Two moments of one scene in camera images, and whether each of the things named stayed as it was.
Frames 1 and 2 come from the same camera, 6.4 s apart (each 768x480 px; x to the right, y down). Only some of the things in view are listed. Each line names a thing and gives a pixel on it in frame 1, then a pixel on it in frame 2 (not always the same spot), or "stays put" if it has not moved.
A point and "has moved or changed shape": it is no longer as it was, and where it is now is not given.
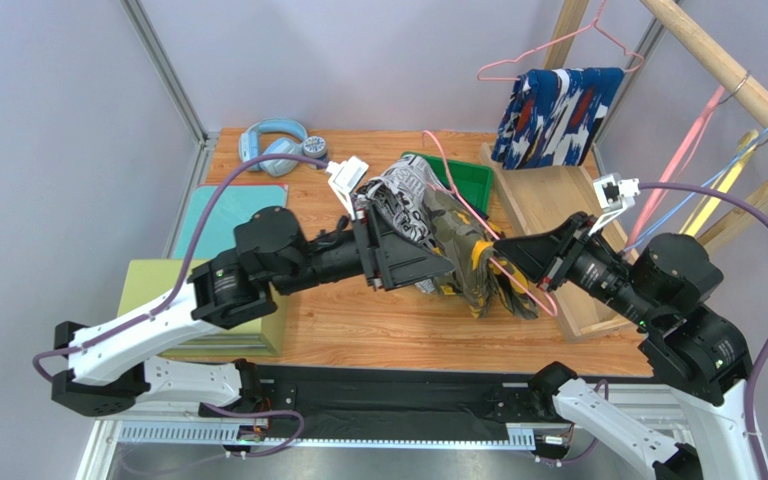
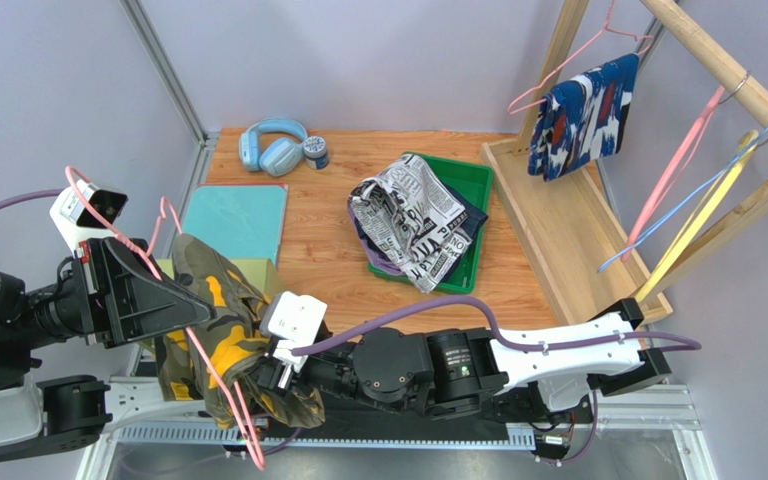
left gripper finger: [403, 260] → [137, 303]
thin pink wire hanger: [555, 41] → [605, 29]
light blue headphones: [249, 145] stays put
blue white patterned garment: [554, 116] has moved or changed shape
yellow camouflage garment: [481, 276] → [211, 362]
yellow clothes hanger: [721, 181] stays put
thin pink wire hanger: [457, 193] → [82, 181]
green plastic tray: [472, 183] stays put
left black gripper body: [366, 240] → [87, 292]
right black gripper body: [568, 251] → [274, 373]
